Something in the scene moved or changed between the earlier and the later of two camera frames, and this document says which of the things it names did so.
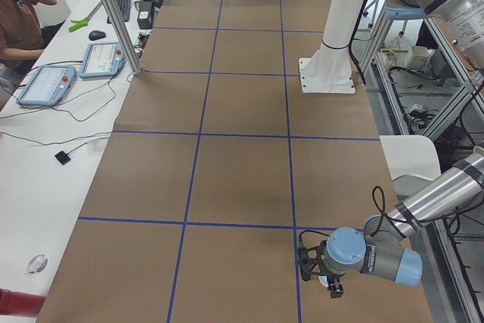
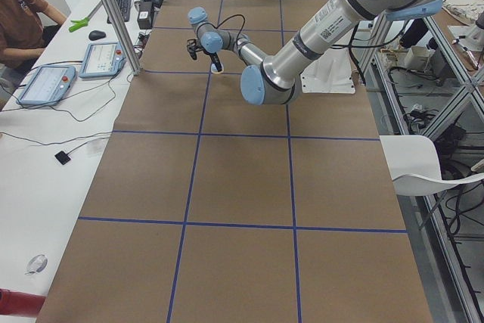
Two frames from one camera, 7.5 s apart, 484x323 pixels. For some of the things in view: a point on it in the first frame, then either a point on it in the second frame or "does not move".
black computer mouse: x=96 y=35 does not move
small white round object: x=324 y=280 to x=214 y=69
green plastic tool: x=79 y=24 does not move
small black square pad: x=63 y=157 does not move
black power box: x=145 y=17 does not move
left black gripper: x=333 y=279 to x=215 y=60
